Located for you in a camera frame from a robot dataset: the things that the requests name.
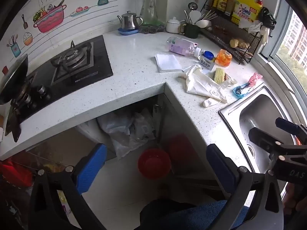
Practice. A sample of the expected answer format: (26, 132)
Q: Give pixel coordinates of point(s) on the corn cob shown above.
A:
(219, 74)

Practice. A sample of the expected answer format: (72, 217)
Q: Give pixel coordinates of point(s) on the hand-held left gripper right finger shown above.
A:
(219, 167)

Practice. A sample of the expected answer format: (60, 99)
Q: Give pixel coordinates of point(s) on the steel wok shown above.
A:
(12, 76)

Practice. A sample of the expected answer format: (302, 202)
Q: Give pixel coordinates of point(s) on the blue round lid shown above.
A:
(208, 55)

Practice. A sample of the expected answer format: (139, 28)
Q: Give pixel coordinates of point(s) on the white hanging plastic bag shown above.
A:
(260, 30)

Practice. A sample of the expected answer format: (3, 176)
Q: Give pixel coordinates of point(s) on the window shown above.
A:
(295, 40)

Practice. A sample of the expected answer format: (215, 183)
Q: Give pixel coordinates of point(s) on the pink wrapper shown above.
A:
(254, 78)

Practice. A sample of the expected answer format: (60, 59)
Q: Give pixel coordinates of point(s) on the yellow detergent jug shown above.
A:
(247, 7)

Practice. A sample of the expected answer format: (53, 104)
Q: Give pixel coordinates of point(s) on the dark green mug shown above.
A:
(190, 30)

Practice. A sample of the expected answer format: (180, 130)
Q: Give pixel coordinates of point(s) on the glass pitcher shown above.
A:
(150, 7)

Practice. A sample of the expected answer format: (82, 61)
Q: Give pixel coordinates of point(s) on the steel wool scrubber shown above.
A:
(152, 28)

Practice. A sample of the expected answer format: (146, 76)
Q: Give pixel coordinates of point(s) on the cartoon kitchen wall sticker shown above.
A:
(51, 19)

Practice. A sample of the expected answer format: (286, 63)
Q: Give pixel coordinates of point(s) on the dried red sausages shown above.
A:
(220, 30)

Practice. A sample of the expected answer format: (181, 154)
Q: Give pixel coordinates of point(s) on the red bag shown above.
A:
(14, 172)

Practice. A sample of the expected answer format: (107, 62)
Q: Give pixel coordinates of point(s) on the white cardboard box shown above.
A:
(205, 65)

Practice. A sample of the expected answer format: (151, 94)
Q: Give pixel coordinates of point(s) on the ginger root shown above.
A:
(233, 43)
(243, 45)

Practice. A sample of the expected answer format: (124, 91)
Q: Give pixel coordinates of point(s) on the white plastic glove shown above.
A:
(201, 83)

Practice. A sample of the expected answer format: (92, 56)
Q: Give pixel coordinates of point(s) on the white plastic bags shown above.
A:
(129, 129)

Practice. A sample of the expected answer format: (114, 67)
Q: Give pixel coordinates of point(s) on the blue wrapper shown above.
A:
(241, 90)

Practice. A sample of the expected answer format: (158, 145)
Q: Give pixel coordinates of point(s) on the clear plastic bottle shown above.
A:
(181, 45)

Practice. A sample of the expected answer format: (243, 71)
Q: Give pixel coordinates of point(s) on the steel teapot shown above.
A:
(129, 20)

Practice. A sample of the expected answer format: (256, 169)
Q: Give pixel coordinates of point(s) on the blue saucer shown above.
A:
(127, 31)

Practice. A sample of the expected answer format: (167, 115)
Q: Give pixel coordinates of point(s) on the black glass gas stove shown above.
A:
(100, 60)

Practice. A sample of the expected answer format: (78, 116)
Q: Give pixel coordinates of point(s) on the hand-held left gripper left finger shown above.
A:
(92, 165)

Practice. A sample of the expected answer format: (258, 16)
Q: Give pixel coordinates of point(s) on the person's right hand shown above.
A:
(291, 196)

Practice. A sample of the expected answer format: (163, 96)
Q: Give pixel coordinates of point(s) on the white folded napkin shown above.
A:
(168, 62)

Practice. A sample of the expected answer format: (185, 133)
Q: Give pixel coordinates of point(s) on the wooden chopsticks bundle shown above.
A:
(208, 16)

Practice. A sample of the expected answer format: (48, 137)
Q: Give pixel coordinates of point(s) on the white ladle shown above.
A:
(202, 23)

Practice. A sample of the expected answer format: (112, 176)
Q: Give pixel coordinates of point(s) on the steel sink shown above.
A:
(259, 110)

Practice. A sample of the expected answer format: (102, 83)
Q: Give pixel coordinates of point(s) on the metal cabinet door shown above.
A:
(184, 148)

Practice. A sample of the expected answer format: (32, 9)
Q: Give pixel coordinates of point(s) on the white lidded pot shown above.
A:
(173, 25)

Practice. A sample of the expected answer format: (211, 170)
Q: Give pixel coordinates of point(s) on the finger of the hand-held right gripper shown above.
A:
(287, 125)
(263, 140)

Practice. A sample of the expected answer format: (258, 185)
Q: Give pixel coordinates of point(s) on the orange plastic cup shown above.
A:
(223, 57)

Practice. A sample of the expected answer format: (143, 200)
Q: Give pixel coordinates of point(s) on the red trash bin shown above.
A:
(154, 163)

